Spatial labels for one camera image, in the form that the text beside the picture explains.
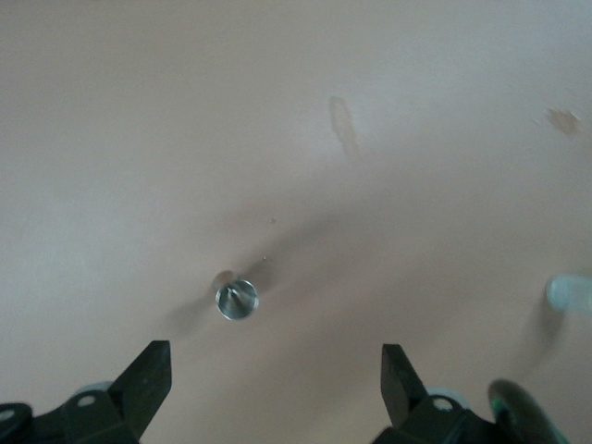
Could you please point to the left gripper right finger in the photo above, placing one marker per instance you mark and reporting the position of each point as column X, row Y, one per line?
column 398, row 388

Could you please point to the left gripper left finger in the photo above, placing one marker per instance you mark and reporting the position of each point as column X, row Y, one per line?
column 143, row 384

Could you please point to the steel shaker cup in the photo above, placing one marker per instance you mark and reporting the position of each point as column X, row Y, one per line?
column 237, row 300

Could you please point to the yellow-green plastic bottle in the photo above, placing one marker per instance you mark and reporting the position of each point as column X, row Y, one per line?
column 569, row 291

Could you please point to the brown table mat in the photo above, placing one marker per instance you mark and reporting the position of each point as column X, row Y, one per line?
column 185, row 115

